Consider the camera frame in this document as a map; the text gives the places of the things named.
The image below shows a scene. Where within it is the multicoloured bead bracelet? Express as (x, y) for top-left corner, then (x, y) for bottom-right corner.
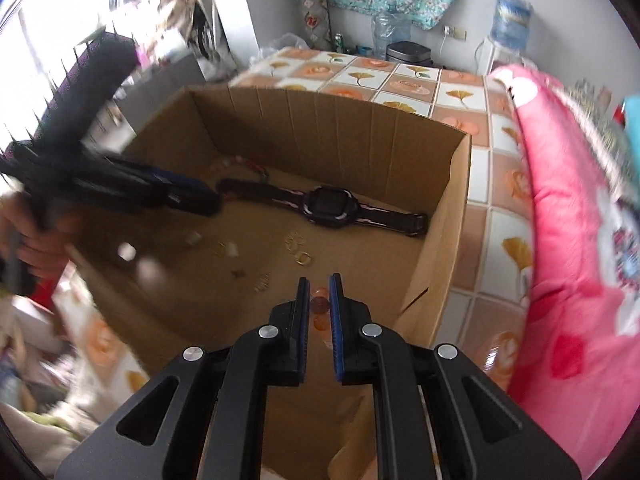
(205, 154), (271, 183)

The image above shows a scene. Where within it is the person's left hand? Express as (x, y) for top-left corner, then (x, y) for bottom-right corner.
(0, 192), (76, 281)

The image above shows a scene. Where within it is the pink bead bracelet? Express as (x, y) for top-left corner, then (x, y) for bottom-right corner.
(309, 285), (333, 333)

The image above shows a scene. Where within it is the grey speckled cloth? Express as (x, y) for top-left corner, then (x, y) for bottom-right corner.
(560, 77), (631, 196)

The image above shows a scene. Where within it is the pink strap smart watch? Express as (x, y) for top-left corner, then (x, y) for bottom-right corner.
(217, 177), (430, 238)

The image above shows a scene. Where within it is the tile print tablecloth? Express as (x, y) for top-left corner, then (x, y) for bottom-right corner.
(55, 46), (536, 411)

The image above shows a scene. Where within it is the brown cardboard box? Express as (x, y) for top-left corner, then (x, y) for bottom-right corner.
(65, 85), (473, 480)

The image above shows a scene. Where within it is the black trash bin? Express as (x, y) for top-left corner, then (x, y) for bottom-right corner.
(385, 41), (432, 66)

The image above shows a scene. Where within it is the clear plastic bag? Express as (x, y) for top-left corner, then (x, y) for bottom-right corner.
(257, 32), (313, 61)

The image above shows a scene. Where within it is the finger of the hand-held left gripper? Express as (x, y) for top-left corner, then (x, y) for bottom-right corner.
(107, 156), (216, 193)
(115, 182), (223, 217)

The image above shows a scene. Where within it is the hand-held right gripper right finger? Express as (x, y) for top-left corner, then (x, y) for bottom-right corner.
(327, 272), (581, 480)

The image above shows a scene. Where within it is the labelled water dispenser bottle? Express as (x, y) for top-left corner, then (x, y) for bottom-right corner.
(492, 0), (533, 53)

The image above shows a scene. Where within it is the grey patterned pillow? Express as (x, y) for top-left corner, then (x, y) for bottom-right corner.
(295, 0), (333, 51)

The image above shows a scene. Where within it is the white water dispenser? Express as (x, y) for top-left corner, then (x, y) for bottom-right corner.
(475, 37), (526, 76)

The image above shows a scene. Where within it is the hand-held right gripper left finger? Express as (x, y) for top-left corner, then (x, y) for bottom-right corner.
(55, 276), (311, 480)

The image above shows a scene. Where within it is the pink quilt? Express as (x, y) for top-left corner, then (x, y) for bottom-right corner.
(487, 65), (640, 476)

